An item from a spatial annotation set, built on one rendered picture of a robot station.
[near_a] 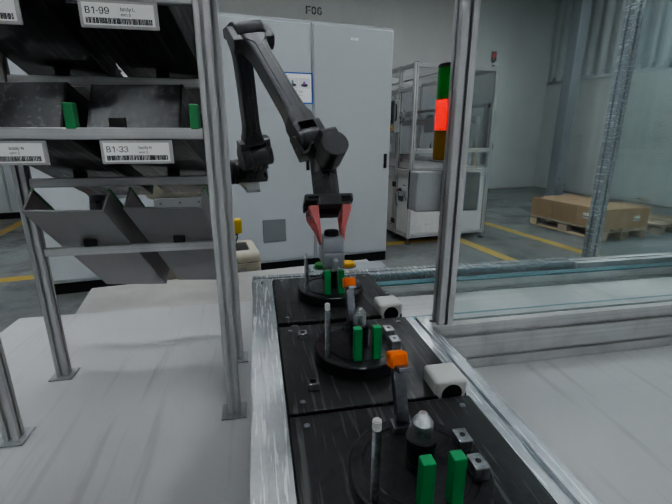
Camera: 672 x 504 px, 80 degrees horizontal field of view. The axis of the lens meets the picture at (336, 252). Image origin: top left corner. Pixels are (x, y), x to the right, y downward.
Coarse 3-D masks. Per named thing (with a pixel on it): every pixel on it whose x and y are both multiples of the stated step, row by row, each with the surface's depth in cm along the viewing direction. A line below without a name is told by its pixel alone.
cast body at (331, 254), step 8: (328, 232) 82; (336, 232) 83; (328, 240) 81; (336, 240) 82; (320, 248) 85; (328, 248) 82; (336, 248) 82; (320, 256) 86; (328, 256) 82; (336, 256) 82; (328, 264) 82; (336, 264) 80
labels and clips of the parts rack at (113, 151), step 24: (0, 0) 46; (96, 0) 48; (96, 24) 48; (120, 24) 49; (144, 24) 49; (168, 72) 66; (72, 120) 51; (120, 120) 52; (192, 120) 53; (0, 144) 50; (24, 144) 50; (120, 144) 52; (144, 144) 53; (168, 144) 53; (96, 240) 72
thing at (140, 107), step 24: (96, 96) 57; (120, 96) 57; (144, 96) 57; (168, 96) 57; (96, 120) 57; (144, 120) 57; (168, 120) 57; (192, 144) 62; (144, 168) 70; (168, 168) 70; (192, 168) 70; (168, 192) 84; (192, 192) 84
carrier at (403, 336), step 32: (352, 320) 63; (384, 320) 75; (288, 352) 64; (320, 352) 60; (352, 352) 60; (384, 352) 60; (416, 352) 64; (288, 384) 56; (320, 384) 56; (352, 384) 56; (384, 384) 56; (416, 384) 56; (448, 384) 53; (288, 416) 50
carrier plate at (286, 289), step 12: (360, 276) 99; (276, 288) 91; (288, 288) 91; (372, 288) 91; (276, 300) 84; (288, 300) 84; (300, 300) 84; (360, 300) 84; (372, 300) 84; (276, 312) 79; (288, 312) 79; (300, 312) 79; (312, 312) 79; (324, 312) 79; (336, 312) 79; (372, 312) 79; (288, 324) 74; (300, 324) 75; (312, 324) 75
